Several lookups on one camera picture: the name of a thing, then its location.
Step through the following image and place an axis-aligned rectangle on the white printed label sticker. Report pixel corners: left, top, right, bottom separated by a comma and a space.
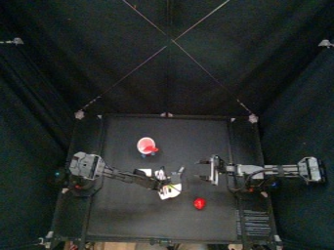
241, 209, 274, 239

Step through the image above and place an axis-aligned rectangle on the red toy fruit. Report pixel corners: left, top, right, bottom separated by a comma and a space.
194, 197, 208, 211

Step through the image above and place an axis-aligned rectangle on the red and white toy cup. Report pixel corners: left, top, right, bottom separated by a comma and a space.
137, 137, 161, 155

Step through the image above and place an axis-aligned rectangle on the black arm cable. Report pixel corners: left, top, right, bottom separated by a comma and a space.
226, 168, 266, 193

